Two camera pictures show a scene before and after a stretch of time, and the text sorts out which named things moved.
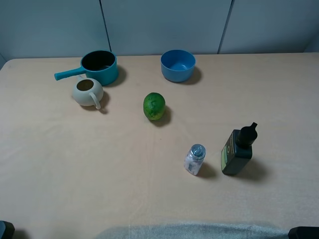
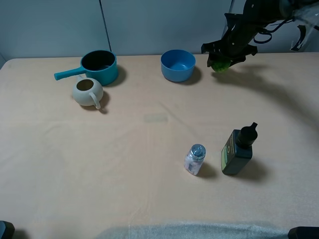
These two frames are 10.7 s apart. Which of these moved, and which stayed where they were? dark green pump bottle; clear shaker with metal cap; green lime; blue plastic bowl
Moved: green lime
Stayed: blue plastic bowl; clear shaker with metal cap; dark green pump bottle
